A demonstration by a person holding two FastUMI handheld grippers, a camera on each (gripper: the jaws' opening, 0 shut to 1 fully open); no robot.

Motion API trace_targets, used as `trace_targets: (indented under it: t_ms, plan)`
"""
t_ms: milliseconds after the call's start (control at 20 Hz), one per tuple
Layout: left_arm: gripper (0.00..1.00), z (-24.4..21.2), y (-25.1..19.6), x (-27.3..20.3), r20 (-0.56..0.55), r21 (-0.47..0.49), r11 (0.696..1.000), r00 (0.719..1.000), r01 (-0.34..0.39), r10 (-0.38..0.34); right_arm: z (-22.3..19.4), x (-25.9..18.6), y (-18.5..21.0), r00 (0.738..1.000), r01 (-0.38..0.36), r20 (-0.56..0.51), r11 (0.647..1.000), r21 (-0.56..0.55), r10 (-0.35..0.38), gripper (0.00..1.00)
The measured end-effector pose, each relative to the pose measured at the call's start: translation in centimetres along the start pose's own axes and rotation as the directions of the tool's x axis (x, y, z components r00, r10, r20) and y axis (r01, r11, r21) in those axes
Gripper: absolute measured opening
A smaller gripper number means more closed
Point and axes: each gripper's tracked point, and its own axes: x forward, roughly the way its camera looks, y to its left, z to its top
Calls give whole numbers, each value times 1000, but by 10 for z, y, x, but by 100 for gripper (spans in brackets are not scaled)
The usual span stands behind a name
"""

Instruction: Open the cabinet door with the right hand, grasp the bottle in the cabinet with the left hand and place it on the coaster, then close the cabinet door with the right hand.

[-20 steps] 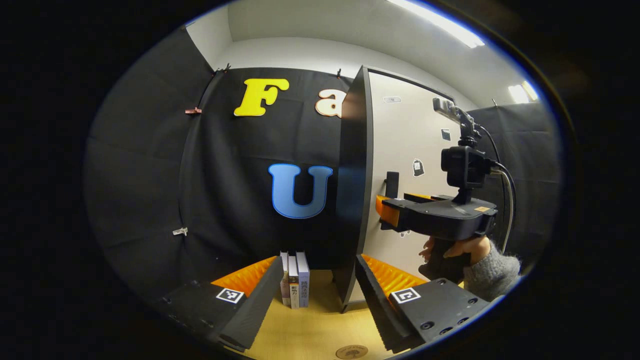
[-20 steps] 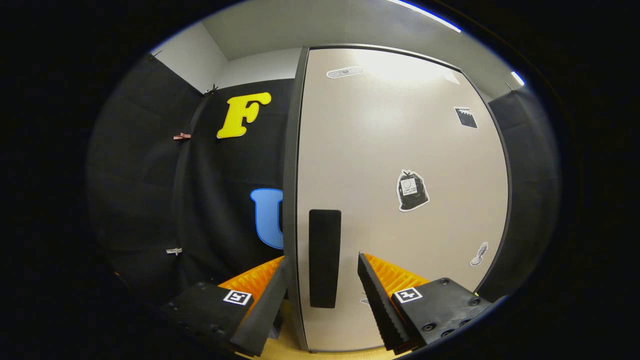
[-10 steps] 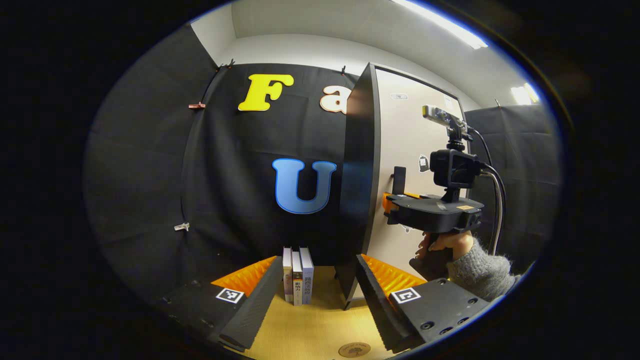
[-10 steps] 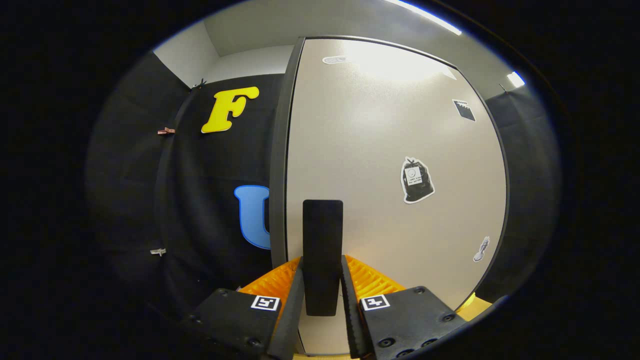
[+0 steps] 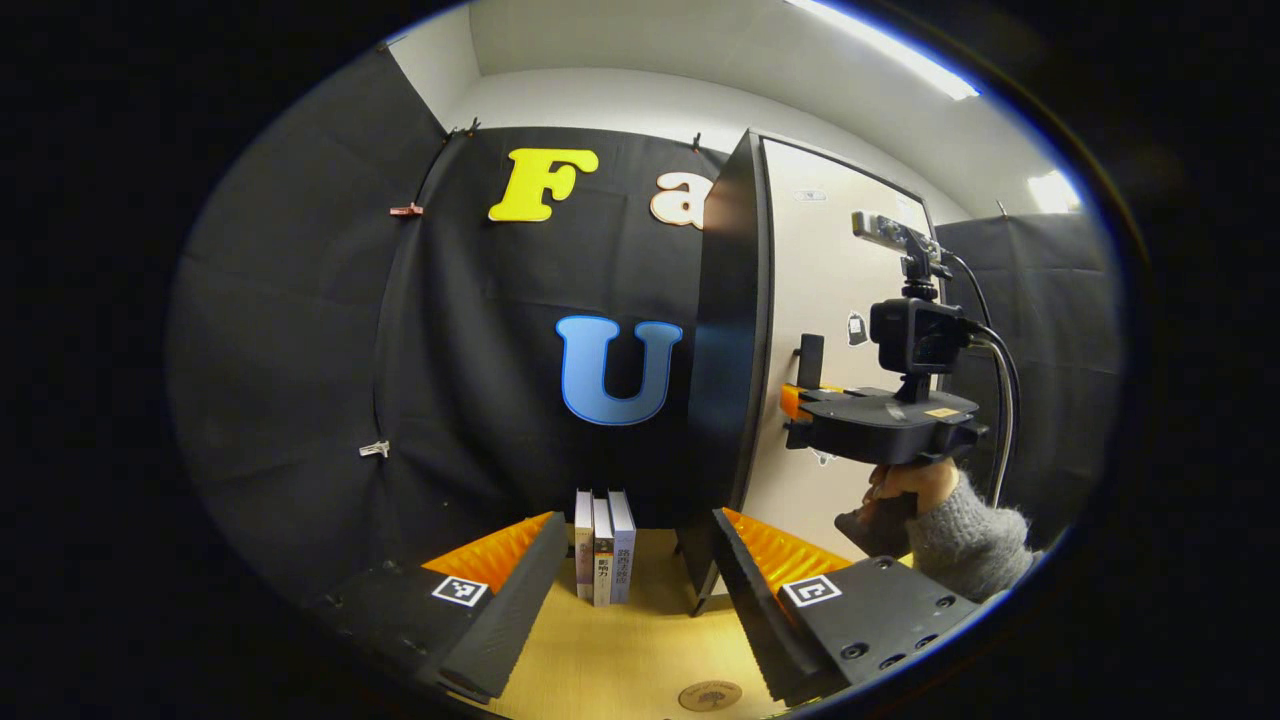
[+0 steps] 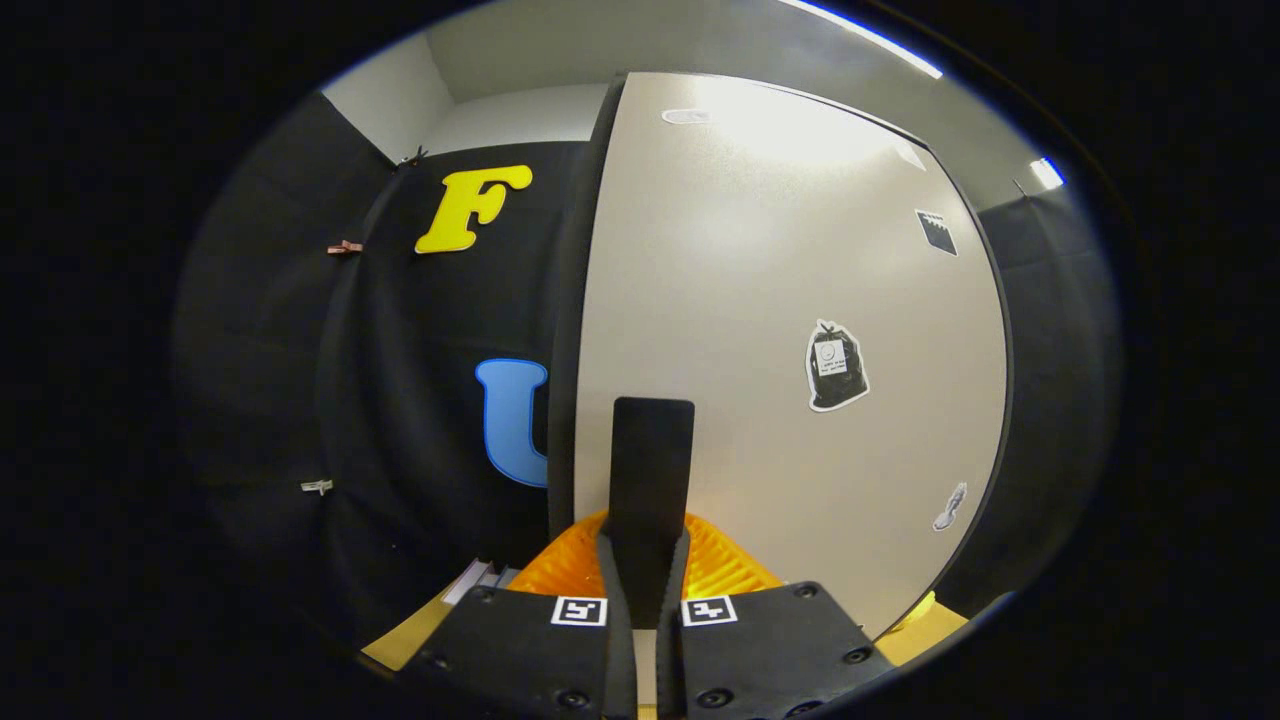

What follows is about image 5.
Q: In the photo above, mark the silver clip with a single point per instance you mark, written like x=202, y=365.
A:
x=374, y=449

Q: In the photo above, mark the small ceiling light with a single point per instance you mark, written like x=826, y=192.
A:
x=1055, y=192

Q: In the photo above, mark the red clip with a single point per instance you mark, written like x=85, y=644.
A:
x=406, y=210

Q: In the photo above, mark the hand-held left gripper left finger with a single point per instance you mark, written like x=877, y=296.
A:
x=520, y=610

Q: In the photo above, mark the black backdrop cloth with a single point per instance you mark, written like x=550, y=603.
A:
x=450, y=350

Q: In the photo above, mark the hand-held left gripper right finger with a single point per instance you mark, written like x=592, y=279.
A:
x=755, y=610

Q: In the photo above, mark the black clip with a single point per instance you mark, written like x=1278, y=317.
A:
x=466, y=128

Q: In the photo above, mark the long ceiling light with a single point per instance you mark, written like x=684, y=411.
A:
x=890, y=45

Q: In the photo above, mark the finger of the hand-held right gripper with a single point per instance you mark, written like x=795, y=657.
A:
x=790, y=400

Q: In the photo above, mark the white spine book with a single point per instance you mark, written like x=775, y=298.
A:
x=602, y=550

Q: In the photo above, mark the pale blue spine book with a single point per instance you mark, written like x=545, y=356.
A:
x=623, y=545

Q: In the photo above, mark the dark grey cabinet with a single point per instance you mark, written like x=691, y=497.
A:
x=725, y=350

